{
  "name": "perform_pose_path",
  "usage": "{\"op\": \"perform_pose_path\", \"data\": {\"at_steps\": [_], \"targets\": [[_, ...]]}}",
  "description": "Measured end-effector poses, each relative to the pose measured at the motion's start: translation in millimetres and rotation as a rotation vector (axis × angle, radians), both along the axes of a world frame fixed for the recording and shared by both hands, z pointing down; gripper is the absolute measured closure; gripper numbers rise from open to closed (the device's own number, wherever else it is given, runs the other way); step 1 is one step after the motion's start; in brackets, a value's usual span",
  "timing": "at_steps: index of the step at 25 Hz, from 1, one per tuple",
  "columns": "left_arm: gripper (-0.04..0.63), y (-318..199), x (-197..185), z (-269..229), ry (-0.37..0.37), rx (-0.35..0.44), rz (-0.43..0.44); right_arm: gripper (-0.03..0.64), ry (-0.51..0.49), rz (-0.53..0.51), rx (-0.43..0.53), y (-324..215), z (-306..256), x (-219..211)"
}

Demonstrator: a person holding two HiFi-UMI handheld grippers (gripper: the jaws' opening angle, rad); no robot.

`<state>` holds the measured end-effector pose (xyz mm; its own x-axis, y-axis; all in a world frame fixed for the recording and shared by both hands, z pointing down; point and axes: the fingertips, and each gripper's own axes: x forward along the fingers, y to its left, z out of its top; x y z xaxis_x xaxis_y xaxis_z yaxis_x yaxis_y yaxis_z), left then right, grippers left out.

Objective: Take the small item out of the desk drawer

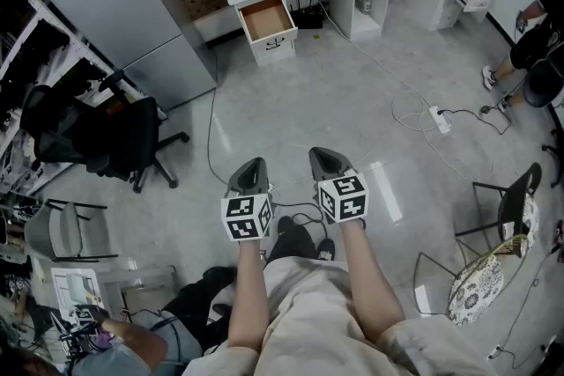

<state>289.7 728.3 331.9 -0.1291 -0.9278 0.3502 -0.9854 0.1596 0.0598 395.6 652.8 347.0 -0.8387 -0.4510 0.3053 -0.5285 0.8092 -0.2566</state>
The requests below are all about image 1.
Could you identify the black office chair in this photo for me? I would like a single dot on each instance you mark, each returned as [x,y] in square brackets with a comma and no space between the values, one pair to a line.
[119,136]

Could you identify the white power strip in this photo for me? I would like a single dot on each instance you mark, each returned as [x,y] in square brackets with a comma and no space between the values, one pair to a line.
[440,119]

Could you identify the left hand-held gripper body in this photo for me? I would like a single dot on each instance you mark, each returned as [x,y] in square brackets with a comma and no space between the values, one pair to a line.
[247,216]

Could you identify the person's black trouser leg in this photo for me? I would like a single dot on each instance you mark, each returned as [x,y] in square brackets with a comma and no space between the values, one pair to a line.
[291,240]

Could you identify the person's left forearm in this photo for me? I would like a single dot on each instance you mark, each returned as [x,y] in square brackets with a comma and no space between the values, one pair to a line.
[249,295]

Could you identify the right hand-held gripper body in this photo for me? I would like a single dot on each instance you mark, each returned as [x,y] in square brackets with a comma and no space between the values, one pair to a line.
[346,198]

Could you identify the closed white desk drawer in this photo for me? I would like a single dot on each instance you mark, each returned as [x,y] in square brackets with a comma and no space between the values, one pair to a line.
[274,53]

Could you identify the black round stool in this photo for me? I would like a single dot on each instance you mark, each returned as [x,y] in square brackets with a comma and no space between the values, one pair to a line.
[544,83]

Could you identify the person's beige shirt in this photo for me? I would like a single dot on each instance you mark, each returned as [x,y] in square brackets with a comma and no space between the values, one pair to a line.
[308,321]

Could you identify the black chair with floral cushion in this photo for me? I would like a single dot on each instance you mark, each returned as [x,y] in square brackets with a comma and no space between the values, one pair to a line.
[520,207]

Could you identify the grey folding chair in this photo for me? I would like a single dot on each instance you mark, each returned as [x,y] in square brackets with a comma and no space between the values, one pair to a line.
[68,229]

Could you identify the white printed carton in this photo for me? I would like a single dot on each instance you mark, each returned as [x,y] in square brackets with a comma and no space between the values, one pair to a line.
[75,286]

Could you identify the black router with antennas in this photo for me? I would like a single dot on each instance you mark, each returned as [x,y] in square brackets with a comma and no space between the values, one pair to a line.
[307,18]

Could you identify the white desk drawer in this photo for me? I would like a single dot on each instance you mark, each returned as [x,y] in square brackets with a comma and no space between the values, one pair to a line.
[274,53]
[269,19]

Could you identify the person's right forearm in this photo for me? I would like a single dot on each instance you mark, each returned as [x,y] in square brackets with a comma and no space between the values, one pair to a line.
[368,277]

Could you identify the silver refrigerator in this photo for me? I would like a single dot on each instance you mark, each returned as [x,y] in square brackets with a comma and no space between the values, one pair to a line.
[128,13]

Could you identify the person's black shoe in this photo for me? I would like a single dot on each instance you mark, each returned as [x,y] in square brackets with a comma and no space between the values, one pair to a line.
[326,249]

